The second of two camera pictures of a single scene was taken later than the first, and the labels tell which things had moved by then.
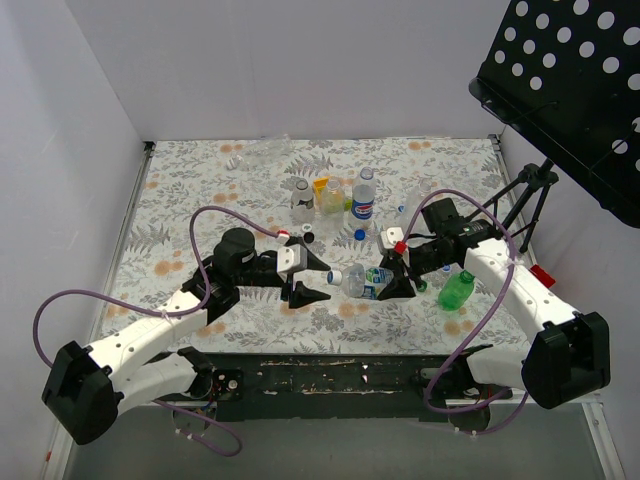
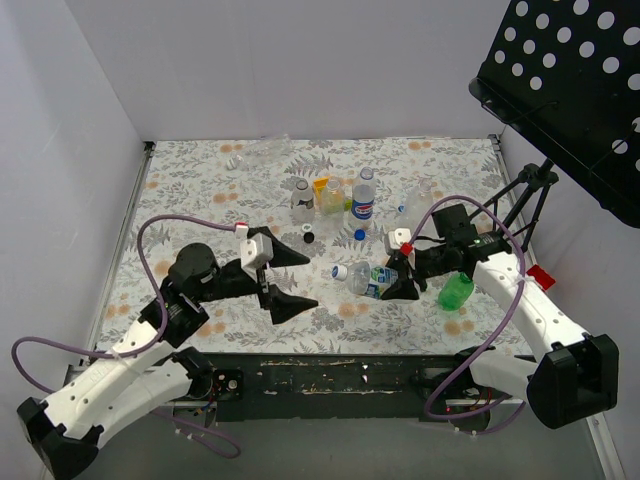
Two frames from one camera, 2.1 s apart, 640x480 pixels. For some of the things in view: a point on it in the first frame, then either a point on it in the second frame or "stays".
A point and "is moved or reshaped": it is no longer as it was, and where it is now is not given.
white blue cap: x=334 y=277 is moved or reshaped
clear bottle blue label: x=363 y=198 stays
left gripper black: x=286 y=279 to x=264 y=282
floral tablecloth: x=336 y=196 stays
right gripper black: x=400 y=267 stays
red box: x=542 y=276 stays
